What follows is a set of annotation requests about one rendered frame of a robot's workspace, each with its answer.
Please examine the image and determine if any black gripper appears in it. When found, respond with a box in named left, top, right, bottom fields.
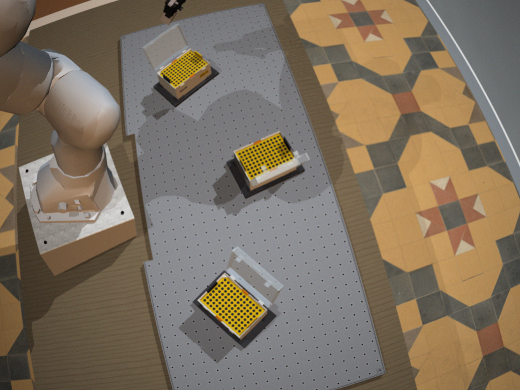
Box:
left=160, top=0, right=186, bottom=25

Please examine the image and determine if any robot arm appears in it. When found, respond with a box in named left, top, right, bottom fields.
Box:
left=0, top=0, right=121, bottom=223

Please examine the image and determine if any yellow tip rack plate with holes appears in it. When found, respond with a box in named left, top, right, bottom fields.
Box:
left=200, top=278, right=265, bottom=336

